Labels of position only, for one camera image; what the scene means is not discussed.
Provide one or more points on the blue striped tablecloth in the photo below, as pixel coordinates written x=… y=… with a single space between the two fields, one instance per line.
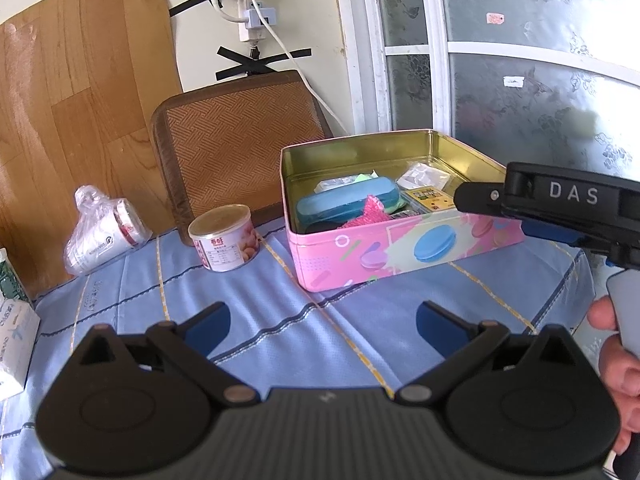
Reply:
x=355 y=336

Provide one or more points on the brown woven chair back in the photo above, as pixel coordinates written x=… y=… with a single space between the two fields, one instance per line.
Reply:
x=221 y=144

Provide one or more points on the white red food can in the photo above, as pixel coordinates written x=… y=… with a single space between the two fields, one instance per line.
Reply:
x=224 y=237

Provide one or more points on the pink knitted soft cloth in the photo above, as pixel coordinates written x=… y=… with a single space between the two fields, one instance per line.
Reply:
x=373 y=212

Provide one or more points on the plastic bag with paper cups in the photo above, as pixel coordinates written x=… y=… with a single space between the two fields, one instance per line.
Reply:
x=107 y=228

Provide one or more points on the white frame glass door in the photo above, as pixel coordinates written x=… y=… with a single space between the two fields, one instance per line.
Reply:
x=550 y=81

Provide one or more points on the white power strip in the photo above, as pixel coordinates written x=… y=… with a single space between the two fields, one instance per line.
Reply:
x=252 y=31

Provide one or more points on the yellow card box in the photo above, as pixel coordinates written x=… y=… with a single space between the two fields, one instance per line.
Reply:
x=428 y=200

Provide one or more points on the green patterned drink carton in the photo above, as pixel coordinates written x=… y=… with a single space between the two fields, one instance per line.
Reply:
x=11 y=287

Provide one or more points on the white card holder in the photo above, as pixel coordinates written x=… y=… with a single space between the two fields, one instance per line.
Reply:
x=420 y=175

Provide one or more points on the blue pencil case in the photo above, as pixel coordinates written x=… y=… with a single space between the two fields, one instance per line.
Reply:
x=345 y=203

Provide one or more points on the wooden laminate board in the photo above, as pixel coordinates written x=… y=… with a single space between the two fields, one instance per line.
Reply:
x=80 y=80

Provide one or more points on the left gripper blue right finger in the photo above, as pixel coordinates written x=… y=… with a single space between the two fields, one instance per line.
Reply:
x=443 y=330

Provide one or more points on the person's right hand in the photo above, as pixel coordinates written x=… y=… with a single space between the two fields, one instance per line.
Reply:
x=619 y=370

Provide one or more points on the white tissue pack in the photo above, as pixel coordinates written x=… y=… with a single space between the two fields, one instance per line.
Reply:
x=19 y=325

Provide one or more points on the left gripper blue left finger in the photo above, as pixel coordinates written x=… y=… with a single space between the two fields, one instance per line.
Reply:
x=205 y=331

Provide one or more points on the pink macaron tin box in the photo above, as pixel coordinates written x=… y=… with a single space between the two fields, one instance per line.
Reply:
x=328 y=257

